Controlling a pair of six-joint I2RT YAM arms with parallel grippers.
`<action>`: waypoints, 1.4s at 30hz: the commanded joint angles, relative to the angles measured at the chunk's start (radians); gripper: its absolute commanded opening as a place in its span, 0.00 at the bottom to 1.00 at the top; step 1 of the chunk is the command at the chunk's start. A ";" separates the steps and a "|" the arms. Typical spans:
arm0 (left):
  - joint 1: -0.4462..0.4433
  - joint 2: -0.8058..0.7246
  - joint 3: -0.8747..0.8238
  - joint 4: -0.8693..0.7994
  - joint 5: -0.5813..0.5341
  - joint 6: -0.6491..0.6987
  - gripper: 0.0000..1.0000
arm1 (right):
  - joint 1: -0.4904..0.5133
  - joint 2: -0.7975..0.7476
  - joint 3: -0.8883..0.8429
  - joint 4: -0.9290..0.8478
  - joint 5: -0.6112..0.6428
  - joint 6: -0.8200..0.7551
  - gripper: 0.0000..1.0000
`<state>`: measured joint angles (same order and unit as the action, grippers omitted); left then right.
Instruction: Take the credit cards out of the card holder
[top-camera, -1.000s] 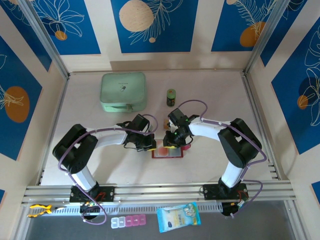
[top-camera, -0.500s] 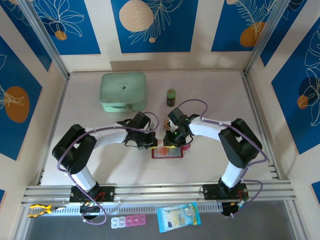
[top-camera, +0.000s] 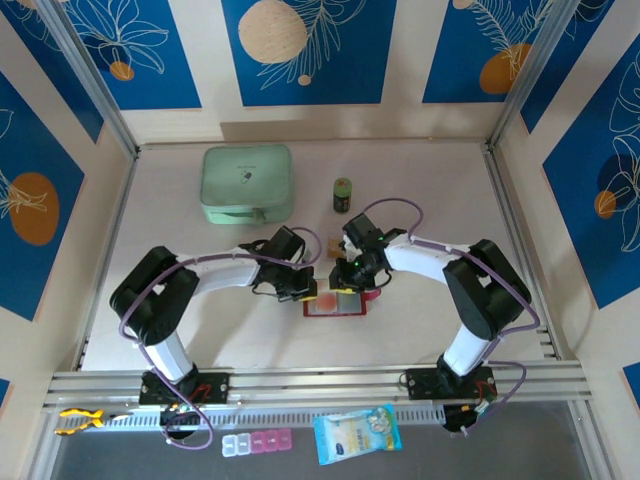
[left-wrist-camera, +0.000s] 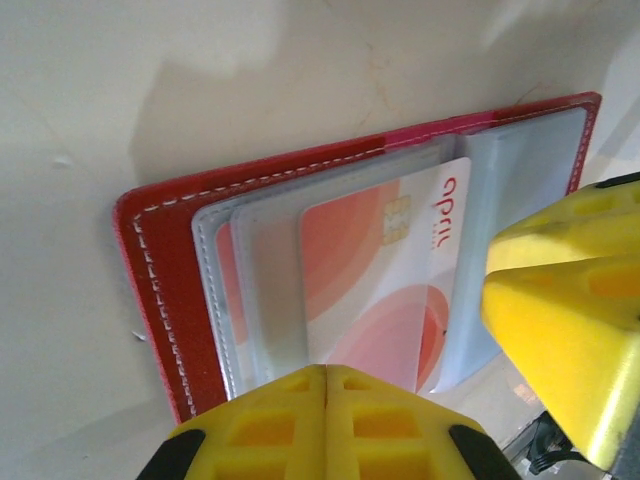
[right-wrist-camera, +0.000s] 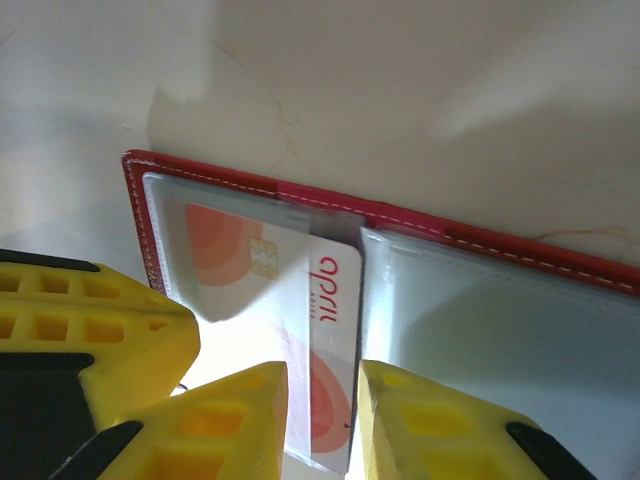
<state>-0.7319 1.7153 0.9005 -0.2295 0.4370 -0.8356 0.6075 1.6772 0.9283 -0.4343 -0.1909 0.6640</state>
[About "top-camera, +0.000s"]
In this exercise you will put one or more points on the white card with red circle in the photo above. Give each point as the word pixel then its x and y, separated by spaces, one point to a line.
pixel 325 302

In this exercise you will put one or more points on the red leather card holder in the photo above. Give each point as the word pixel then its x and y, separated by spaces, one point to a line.
pixel 349 302

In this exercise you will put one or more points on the clear plastic card tray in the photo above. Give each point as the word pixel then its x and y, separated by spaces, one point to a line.
pixel 334 231

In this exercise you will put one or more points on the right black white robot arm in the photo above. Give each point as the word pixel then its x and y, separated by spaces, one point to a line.
pixel 485 295

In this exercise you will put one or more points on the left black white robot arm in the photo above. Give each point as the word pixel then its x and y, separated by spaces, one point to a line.
pixel 160 320

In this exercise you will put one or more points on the dark bottle with green lid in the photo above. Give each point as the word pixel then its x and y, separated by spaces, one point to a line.
pixel 342 197

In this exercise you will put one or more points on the mint green zip pouch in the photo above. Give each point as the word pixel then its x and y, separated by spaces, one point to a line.
pixel 245 180

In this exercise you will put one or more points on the blue wet wipes packet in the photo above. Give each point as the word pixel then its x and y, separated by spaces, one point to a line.
pixel 355 435

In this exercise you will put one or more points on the white and pink pill organizer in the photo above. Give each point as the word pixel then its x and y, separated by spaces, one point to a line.
pixel 256 442

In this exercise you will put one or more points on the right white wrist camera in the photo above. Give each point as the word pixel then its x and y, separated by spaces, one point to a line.
pixel 348 246

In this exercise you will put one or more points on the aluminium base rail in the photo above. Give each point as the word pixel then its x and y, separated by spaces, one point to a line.
pixel 320 385

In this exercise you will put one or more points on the aluminium table side rail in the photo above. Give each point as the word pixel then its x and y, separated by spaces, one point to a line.
pixel 496 170

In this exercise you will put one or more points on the aluminium frame post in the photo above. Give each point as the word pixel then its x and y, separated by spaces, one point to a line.
pixel 90 75
pixel 531 75

